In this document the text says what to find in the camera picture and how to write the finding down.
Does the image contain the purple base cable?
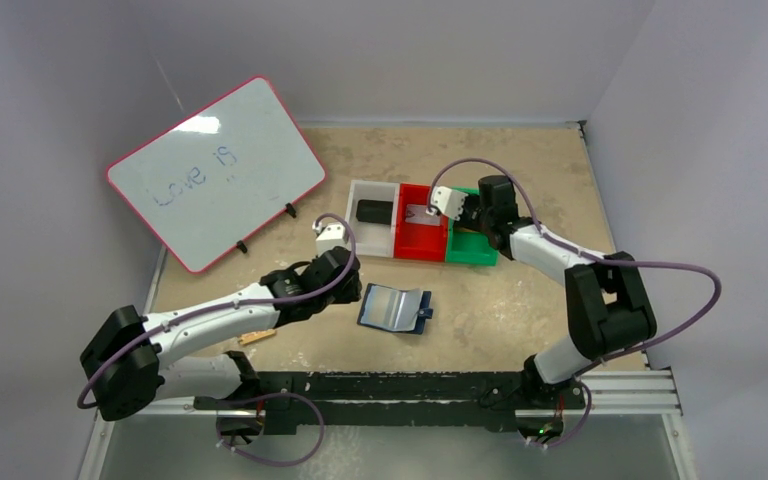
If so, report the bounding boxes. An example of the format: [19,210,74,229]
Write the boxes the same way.
[524,380,594,453]
[215,388,327,468]

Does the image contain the white plastic bin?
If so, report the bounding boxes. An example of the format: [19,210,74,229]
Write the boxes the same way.
[345,179,400,258]

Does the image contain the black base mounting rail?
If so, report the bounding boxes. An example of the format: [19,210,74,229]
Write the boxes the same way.
[194,371,586,435]

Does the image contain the red plastic bin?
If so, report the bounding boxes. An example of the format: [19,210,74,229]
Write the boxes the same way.
[394,183,448,262]

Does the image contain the silver credit card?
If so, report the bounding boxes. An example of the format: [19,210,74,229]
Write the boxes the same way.
[404,204,441,227]

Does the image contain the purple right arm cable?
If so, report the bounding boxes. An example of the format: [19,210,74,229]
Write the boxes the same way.
[426,157,723,362]

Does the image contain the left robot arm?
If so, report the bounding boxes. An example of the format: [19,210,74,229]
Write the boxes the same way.
[77,247,361,421]

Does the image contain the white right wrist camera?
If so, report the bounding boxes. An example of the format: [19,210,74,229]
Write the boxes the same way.
[426,186,469,221]

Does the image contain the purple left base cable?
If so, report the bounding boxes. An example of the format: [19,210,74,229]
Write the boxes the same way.
[215,388,327,468]

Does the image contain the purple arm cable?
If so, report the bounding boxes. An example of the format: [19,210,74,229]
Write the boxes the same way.
[77,212,358,411]
[426,157,723,362]

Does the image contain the blue leather card holder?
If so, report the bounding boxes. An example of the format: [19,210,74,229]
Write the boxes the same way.
[357,283,434,335]

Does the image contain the green plastic bin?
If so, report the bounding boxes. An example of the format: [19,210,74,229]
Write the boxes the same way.
[445,187,498,266]

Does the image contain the aluminium frame rail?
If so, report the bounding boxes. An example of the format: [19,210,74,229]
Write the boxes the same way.
[80,371,694,479]

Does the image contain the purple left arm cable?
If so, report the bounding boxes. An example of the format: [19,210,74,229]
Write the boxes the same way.
[77,212,358,411]

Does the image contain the orange circuit board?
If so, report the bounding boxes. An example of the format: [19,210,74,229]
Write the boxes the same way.
[238,329,276,346]

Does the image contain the pink framed whiteboard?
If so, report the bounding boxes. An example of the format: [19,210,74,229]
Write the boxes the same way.
[106,76,327,273]

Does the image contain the black card in bin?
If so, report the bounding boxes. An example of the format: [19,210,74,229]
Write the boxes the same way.
[355,199,394,225]

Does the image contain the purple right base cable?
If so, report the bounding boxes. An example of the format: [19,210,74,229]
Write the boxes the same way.
[524,380,594,453]

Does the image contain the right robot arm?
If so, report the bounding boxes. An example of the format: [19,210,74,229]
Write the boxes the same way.
[454,175,657,407]

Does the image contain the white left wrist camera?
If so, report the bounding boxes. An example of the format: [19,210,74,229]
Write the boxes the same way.
[314,222,349,255]

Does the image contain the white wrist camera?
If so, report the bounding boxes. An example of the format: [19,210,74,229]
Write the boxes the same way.
[426,186,469,221]
[314,222,349,255]

